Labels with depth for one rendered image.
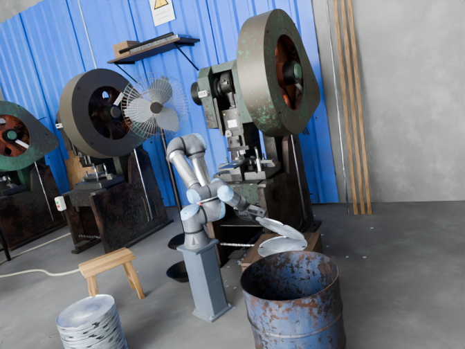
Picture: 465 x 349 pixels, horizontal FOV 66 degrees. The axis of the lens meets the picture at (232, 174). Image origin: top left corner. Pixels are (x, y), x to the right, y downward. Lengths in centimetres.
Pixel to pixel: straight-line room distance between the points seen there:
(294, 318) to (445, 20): 274
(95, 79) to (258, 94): 179
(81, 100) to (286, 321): 257
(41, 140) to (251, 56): 355
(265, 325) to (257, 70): 137
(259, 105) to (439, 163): 195
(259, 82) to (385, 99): 166
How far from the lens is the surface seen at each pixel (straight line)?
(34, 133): 514
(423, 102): 353
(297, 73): 246
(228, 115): 265
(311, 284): 183
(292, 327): 148
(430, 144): 359
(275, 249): 211
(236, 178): 261
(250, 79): 218
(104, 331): 206
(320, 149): 371
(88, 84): 347
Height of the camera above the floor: 123
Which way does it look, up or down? 12 degrees down
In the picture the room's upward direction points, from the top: 11 degrees counter-clockwise
